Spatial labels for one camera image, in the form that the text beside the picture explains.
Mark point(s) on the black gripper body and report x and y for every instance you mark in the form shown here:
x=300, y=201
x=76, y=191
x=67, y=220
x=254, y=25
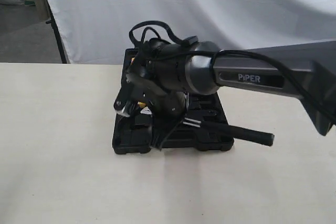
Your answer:
x=173, y=105

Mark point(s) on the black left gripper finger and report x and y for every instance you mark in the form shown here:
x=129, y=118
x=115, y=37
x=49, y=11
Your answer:
x=161, y=130

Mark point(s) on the black plastic tool case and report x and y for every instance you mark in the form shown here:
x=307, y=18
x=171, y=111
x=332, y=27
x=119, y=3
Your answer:
x=133, y=135

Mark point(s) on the claw hammer black grip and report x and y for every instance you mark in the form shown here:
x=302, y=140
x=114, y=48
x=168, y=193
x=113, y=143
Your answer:
x=236, y=130

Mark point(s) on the adjustable wrench black handle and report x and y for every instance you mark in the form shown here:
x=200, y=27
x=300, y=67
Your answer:
x=200, y=115

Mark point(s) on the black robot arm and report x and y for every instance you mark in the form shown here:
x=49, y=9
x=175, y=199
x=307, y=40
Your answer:
x=304, y=71

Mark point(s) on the white backdrop cloth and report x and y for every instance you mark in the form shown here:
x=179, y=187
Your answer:
x=96, y=31

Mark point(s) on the black backdrop stand pole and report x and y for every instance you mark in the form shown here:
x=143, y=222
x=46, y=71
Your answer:
x=51, y=21

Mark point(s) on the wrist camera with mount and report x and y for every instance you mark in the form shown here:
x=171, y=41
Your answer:
x=131, y=99

